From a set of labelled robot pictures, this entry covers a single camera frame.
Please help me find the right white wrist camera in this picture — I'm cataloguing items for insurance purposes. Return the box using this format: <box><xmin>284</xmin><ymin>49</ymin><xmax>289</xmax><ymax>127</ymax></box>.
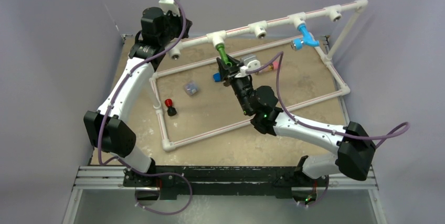
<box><xmin>240</xmin><ymin>55</ymin><xmax>261</xmax><ymax>75</ymax></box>

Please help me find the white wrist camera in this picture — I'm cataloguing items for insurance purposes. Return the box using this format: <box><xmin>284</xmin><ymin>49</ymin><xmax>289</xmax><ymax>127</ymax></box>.
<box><xmin>158</xmin><ymin>0</ymin><xmax>180</xmax><ymax>16</ymax></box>
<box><xmin>240</xmin><ymin>55</ymin><xmax>261</xmax><ymax>75</ymax></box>

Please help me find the red and black knob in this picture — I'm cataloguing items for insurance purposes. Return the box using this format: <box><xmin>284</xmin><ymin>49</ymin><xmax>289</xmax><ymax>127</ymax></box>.
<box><xmin>164</xmin><ymin>99</ymin><xmax>177</xmax><ymax>116</ymax></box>

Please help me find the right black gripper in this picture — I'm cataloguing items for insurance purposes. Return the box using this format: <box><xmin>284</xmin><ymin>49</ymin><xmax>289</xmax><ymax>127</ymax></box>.
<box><xmin>215</xmin><ymin>56</ymin><xmax>253</xmax><ymax>116</ymax></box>

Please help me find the aluminium table frame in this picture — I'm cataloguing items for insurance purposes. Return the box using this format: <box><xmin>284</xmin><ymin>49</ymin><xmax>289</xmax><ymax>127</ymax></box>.
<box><xmin>64</xmin><ymin>38</ymin><xmax>384</xmax><ymax>223</ymax></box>

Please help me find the blue cube block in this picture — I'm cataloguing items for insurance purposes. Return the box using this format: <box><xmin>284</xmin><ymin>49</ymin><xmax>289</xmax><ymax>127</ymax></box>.
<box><xmin>213</xmin><ymin>73</ymin><xmax>221</xmax><ymax>82</ymax></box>

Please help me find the white PVC pipe frame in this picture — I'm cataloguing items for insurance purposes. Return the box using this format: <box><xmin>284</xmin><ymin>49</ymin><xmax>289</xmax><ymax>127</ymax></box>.
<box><xmin>154</xmin><ymin>0</ymin><xmax>368</xmax><ymax>152</ymax></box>

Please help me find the blue water faucet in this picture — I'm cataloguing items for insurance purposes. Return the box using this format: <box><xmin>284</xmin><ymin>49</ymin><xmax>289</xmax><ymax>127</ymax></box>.
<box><xmin>291</xmin><ymin>23</ymin><xmax>320</xmax><ymax>51</ymax></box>

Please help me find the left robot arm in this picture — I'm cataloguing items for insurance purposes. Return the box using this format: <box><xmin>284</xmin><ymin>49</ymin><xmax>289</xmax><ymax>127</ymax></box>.
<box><xmin>83</xmin><ymin>7</ymin><xmax>192</xmax><ymax>187</ymax></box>

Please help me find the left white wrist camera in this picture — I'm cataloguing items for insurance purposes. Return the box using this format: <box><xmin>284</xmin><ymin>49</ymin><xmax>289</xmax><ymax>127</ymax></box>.
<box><xmin>158</xmin><ymin>0</ymin><xmax>180</xmax><ymax>16</ymax></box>

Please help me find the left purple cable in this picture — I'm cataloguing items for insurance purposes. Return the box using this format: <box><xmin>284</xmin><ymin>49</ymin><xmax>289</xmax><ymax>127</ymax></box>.
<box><xmin>97</xmin><ymin>0</ymin><xmax>187</xmax><ymax>178</ymax></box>

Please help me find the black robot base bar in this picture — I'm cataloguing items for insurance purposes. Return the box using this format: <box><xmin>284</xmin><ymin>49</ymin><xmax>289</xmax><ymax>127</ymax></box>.
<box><xmin>123</xmin><ymin>165</ymin><xmax>328</xmax><ymax>203</ymax></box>

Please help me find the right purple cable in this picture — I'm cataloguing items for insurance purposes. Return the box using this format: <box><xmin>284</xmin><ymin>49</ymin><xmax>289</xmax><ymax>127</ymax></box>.
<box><xmin>246</xmin><ymin>51</ymin><xmax>410</xmax><ymax>148</ymax></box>

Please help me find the purple cable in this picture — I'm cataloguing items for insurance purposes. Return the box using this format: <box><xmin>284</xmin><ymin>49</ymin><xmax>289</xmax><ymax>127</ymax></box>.
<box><xmin>97</xmin><ymin>0</ymin><xmax>187</xmax><ymax>178</ymax></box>
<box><xmin>246</xmin><ymin>51</ymin><xmax>410</xmax><ymax>148</ymax></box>

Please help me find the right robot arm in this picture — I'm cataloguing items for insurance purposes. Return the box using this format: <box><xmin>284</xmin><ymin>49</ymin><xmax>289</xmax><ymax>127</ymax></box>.
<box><xmin>217</xmin><ymin>57</ymin><xmax>376</xmax><ymax>186</ymax></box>

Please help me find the pink capped small bottle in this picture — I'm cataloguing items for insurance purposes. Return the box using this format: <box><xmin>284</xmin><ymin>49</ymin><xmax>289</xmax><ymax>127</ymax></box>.
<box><xmin>256</xmin><ymin>61</ymin><xmax>279</xmax><ymax>75</ymax></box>

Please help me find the green water faucet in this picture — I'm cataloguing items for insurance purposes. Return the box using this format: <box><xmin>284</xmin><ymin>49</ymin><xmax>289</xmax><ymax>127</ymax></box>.
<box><xmin>215</xmin><ymin>43</ymin><xmax>232</xmax><ymax>66</ymax></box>

